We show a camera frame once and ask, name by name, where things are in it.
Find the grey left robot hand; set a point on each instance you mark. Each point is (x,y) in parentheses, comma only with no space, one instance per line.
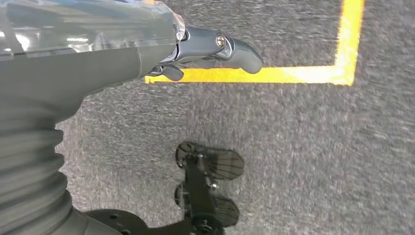
(71,65)

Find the yellow floor tape square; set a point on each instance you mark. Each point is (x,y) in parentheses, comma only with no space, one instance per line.
(291,74)

